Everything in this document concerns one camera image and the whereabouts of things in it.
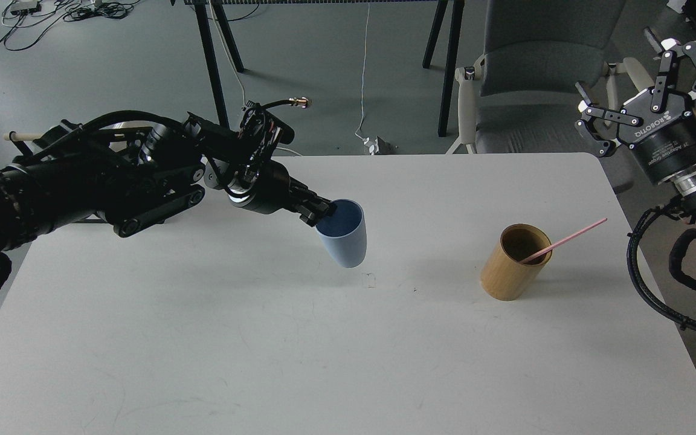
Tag wooden dowel rod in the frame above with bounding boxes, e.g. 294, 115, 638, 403
3, 131, 43, 141

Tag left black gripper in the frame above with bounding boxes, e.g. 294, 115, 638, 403
228, 162, 337, 227

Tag grey office chair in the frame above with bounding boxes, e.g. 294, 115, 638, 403
448, 1, 649, 193

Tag black table legs right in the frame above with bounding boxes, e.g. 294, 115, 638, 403
423, 0, 466, 138

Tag bamboo cup holder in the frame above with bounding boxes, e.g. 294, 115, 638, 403
480, 224, 552, 301

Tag blue cup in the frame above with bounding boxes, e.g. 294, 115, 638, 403
315, 199, 367, 269

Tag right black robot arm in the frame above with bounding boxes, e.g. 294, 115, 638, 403
575, 28, 696, 331

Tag black table legs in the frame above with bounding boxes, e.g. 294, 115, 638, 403
172, 0, 246, 131
423, 0, 466, 138

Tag pink chopstick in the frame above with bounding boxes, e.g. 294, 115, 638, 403
520, 217, 608, 265

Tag black cable bundle on floor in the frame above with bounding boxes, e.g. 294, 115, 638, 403
0, 0, 143, 72

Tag white cable on floor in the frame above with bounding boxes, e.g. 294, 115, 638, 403
355, 0, 373, 146

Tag black table legs left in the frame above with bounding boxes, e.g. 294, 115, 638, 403
172, 0, 246, 131

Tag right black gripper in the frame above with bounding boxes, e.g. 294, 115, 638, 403
574, 27, 696, 184

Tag white power adapter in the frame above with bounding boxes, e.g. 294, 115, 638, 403
364, 136, 395, 156

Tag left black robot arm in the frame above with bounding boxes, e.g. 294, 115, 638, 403
0, 97, 338, 290

